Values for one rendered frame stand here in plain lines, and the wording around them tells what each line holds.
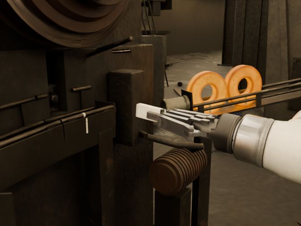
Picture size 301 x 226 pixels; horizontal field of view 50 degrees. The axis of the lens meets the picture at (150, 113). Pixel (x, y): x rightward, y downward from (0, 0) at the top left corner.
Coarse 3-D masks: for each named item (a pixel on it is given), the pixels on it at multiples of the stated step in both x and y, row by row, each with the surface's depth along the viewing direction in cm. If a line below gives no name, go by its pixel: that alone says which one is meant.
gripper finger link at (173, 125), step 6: (162, 120) 66; (168, 120) 64; (174, 120) 64; (162, 126) 66; (168, 126) 64; (174, 126) 63; (180, 126) 62; (186, 126) 61; (174, 132) 63; (180, 132) 62; (192, 132) 60; (186, 138) 61; (192, 138) 60
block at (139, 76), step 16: (112, 80) 101; (128, 80) 97; (144, 80) 102; (112, 96) 102; (128, 96) 98; (144, 96) 103; (128, 112) 100; (128, 128) 101; (144, 128) 106; (128, 144) 103
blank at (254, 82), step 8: (232, 72) 116; (240, 72) 117; (248, 72) 118; (256, 72) 119; (232, 80) 116; (240, 80) 118; (248, 80) 121; (256, 80) 120; (232, 88) 117; (248, 88) 122; (256, 88) 121; (248, 96) 121; (240, 104) 120; (248, 104) 121
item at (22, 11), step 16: (0, 0) 64; (16, 0) 63; (128, 0) 91; (16, 16) 64; (32, 16) 66; (32, 32) 71; (48, 32) 70; (64, 32) 74; (96, 32) 82; (112, 32) 87
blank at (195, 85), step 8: (200, 72) 114; (208, 72) 112; (192, 80) 112; (200, 80) 111; (208, 80) 113; (216, 80) 114; (224, 80) 115; (192, 88) 111; (200, 88) 112; (216, 88) 115; (224, 88) 116; (200, 96) 113; (216, 96) 115; (224, 96) 117; (216, 104) 116; (208, 112) 116
